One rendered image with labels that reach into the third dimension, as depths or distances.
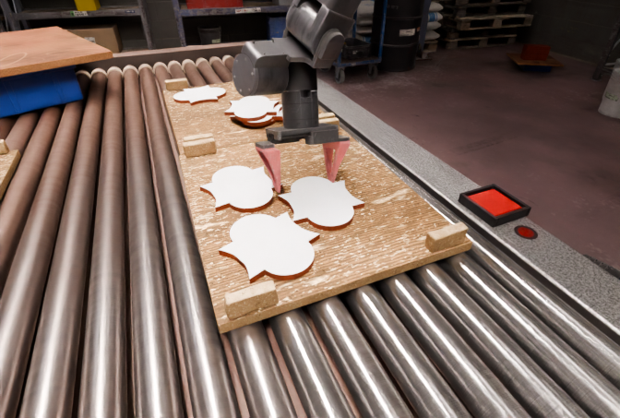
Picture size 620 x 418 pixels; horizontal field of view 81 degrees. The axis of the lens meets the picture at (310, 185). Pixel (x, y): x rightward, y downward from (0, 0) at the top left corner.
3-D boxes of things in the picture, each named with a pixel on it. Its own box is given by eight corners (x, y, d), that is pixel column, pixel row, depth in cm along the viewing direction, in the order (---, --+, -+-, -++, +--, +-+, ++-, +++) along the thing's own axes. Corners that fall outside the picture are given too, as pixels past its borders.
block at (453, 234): (457, 235, 51) (461, 220, 50) (466, 244, 50) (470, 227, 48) (423, 246, 49) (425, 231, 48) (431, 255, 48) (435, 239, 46)
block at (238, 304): (275, 292, 43) (274, 277, 41) (280, 304, 41) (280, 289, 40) (224, 308, 41) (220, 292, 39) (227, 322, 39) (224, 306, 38)
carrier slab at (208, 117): (280, 80, 115) (280, 75, 114) (339, 131, 83) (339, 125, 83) (163, 95, 103) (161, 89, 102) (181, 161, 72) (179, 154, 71)
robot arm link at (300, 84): (323, 48, 55) (298, 53, 59) (287, 47, 50) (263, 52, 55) (325, 96, 56) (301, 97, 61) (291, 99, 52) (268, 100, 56)
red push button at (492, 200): (491, 195, 63) (494, 187, 62) (520, 214, 59) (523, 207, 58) (464, 202, 61) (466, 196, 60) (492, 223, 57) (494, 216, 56)
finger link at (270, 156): (315, 191, 58) (311, 132, 55) (271, 199, 55) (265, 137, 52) (298, 183, 64) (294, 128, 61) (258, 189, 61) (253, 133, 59)
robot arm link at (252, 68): (350, 34, 49) (313, 2, 53) (281, 29, 42) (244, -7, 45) (316, 106, 57) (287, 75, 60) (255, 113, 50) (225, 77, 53)
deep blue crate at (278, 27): (301, 39, 525) (301, 11, 505) (307, 45, 491) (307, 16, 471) (266, 41, 516) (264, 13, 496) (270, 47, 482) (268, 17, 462)
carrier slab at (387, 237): (339, 133, 83) (340, 126, 82) (470, 249, 51) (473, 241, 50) (180, 162, 72) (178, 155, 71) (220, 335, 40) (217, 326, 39)
